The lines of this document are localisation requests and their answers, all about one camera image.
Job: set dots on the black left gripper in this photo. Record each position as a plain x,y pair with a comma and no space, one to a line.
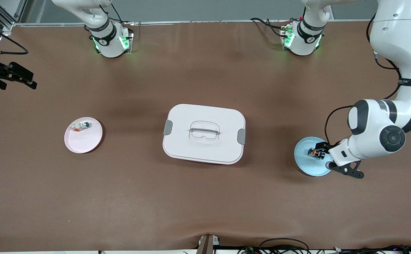
323,146

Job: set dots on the white lidded storage box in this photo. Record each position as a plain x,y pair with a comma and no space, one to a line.
223,148

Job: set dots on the white green switch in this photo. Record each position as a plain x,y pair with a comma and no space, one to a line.
84,125

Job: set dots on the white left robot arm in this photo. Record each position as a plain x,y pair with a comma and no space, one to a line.
396,38

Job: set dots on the black orange switch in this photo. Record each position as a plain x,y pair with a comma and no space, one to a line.
313,152

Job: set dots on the pink round plate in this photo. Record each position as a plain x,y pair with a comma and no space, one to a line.
83,143

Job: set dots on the brown table mat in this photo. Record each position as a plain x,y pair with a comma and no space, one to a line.
205,201

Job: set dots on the light blue round plate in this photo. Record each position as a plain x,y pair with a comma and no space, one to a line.
309,167

